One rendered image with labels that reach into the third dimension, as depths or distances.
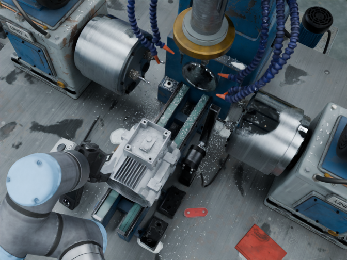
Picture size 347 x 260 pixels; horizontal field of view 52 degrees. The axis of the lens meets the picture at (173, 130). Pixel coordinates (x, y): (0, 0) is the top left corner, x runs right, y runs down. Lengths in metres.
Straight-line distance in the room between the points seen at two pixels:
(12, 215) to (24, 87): 0.98
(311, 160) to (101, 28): 0.80
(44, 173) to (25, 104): 0.95
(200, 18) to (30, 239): 0.66
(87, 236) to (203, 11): 0.61
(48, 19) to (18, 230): 0.79
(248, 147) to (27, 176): 0.70
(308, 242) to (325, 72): 0.79
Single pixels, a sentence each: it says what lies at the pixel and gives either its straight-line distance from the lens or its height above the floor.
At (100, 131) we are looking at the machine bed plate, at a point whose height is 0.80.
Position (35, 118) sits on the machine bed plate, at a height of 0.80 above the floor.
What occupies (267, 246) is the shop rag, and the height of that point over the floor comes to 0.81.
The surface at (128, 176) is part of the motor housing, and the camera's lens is 1.08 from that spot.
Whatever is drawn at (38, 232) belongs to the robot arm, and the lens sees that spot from 0.76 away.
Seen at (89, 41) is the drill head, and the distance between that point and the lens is 1.28.
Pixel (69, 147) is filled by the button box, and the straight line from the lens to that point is 1.16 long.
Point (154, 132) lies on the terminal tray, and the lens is 1.11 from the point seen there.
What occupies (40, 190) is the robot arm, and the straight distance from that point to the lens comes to 0.68.
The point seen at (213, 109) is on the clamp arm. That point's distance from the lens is 1.01.
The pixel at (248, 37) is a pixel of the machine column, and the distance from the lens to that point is 1.29.
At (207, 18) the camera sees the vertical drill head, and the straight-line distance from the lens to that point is 0.97.
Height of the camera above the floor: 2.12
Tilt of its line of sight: 64 degrees down
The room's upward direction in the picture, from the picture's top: 8 degrees clockwise
